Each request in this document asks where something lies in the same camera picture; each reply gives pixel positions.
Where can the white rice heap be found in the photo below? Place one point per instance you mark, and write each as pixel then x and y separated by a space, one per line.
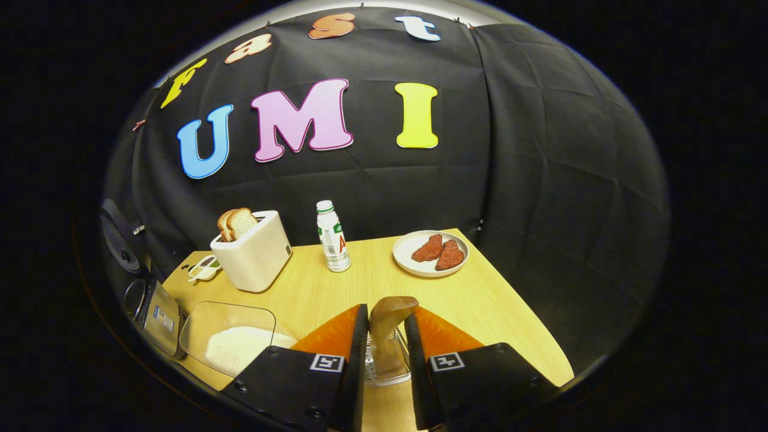
pixel 240 351

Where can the small white oval dish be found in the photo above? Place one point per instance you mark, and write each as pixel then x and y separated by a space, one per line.
pixel 204 269

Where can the black backdrop cloth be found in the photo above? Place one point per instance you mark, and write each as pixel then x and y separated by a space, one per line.
pixel 540 180

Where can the white round plate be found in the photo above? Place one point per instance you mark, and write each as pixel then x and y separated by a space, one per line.
pixel 405 249

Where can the white plastic bottle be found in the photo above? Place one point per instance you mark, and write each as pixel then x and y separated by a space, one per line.
pixel 333 240

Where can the toast slice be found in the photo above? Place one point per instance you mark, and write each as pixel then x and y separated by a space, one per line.
pixel 223 228
pixel 243 222

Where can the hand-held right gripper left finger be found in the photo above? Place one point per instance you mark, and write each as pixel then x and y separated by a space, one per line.
pixel 357 384

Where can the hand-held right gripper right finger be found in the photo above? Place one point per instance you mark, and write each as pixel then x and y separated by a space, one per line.
pixel 417 384

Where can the red meat slice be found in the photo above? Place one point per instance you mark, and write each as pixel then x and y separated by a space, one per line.
pixel 450 256
pixel 428 249

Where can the white toaster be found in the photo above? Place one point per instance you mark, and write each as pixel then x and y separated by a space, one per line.
pixel 255 261

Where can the clear plastic container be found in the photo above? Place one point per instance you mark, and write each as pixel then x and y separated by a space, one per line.
pixel 228 315

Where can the dark rice cooker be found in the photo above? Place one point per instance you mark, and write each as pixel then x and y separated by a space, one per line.
pixel 159 318

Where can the wooden spoon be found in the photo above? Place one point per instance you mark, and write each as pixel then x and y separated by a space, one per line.
pixel 390 318

